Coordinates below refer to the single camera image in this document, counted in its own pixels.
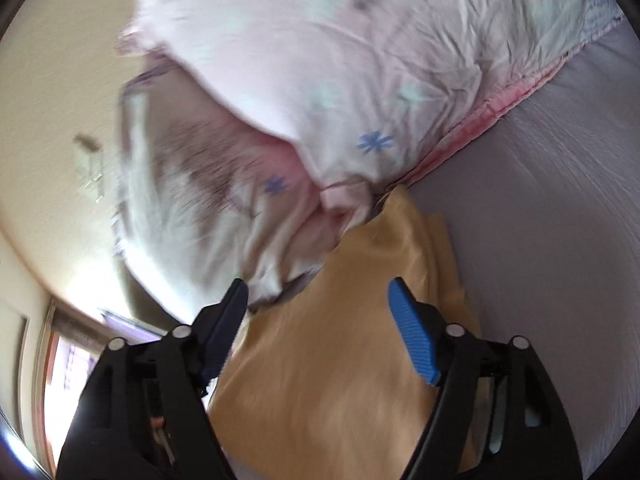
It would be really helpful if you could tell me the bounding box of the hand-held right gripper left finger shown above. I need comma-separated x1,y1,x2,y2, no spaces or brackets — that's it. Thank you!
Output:
56,278,249,480

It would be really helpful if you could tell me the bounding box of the grey bed sheet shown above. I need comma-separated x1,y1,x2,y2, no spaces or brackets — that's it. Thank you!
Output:
227,22,640,480

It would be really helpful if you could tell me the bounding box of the window with wooden frame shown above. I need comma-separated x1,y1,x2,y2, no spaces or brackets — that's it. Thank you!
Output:
30,297,166,478

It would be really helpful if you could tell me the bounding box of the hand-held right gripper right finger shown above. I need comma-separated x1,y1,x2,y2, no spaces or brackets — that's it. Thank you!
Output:
388,277,584,480

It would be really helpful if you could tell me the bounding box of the pink floral quilt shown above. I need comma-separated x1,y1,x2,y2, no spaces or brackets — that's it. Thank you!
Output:
111,0,627,311

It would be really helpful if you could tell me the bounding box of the yellow cloth garment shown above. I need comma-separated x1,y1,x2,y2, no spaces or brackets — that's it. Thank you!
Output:
206,186,483,480

